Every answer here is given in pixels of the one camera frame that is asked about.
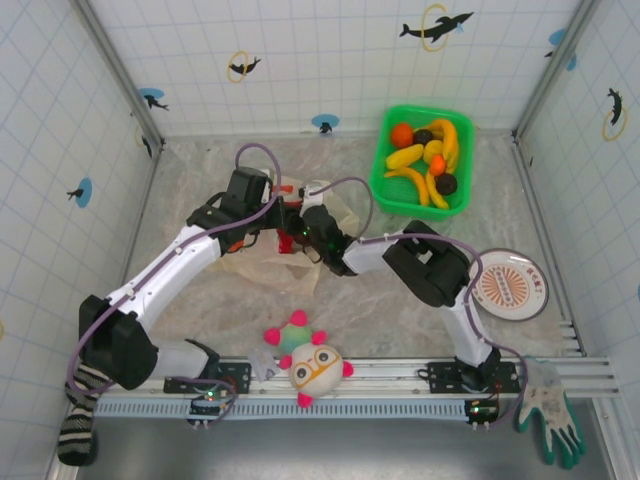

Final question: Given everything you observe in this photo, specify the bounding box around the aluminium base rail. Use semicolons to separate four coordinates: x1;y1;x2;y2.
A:
107;355;619;400

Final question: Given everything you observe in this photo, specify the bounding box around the white plate orange print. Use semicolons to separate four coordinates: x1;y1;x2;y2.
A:
468;248;550;323

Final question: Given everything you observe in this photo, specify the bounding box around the green plastic basket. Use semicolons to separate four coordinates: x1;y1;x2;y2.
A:
368;103;475;218

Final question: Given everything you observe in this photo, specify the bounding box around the large dolphin ring sticker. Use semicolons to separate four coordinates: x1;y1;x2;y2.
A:
398;3;475;54

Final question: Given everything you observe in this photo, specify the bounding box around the plush toy with glasses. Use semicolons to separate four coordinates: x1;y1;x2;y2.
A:
263;309;355;410

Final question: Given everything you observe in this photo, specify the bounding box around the blue whale sticker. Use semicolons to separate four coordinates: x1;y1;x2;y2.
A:
544;28;579;72

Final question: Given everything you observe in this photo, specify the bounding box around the blue circle fish sticker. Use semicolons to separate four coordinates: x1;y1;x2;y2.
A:
138;87;170;112

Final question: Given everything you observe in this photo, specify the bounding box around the blue oval penguin sticker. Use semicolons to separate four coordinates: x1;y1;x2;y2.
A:
310;113;340;135

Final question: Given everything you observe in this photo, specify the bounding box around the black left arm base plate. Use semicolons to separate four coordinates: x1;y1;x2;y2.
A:
163;362;253;396

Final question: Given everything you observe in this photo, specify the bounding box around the small dolphin ring sticker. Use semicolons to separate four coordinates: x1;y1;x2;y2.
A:
227;49;263;84

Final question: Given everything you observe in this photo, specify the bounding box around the black white striped sock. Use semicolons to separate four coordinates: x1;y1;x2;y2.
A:
56;362;101;467

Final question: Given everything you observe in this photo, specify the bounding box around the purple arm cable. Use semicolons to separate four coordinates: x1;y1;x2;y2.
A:
305;177;531;429
65;143;282;426

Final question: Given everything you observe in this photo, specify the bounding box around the grey slotted cable duct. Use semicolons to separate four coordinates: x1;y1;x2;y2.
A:
93;398;521;420

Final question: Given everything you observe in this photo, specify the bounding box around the grey metal frame post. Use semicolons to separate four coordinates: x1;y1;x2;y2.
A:
512;0;601;141
69;0;166;151

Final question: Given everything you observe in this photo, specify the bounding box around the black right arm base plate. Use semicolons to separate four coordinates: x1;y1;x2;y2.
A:
427;360;521;394

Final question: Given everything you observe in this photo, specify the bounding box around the long yellow fake mango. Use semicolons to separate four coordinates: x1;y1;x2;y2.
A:
384;144;425;170

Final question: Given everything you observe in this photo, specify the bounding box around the small white card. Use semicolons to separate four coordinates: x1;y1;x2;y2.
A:
248;347;280;384

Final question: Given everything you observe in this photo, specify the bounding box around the red fake fruit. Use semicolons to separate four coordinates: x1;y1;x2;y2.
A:
277;229;301;255

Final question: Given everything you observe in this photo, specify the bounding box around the large orange-yellow fake banana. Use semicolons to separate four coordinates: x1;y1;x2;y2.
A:
429;118;460;169

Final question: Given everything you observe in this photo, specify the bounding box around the small fish ring sticker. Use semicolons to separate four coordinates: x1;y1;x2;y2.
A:
134;124;154;159

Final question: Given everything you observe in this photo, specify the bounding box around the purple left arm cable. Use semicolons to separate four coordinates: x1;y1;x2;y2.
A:
65;143;282;426

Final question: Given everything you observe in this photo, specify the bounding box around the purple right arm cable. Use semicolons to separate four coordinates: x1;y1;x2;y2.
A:
305;177;531;429

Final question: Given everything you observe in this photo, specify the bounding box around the seahorse yellow ring sticker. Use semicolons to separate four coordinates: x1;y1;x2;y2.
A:
602;87;629;142

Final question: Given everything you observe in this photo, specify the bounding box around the white green work glove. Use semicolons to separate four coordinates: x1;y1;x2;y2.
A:
514;355;587;470

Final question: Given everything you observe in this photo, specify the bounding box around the translucent beige plastic bag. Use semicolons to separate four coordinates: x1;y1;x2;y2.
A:
212;174;361;297

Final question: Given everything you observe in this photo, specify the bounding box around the fake orange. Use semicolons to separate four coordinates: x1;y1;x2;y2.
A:
390;123;415;149

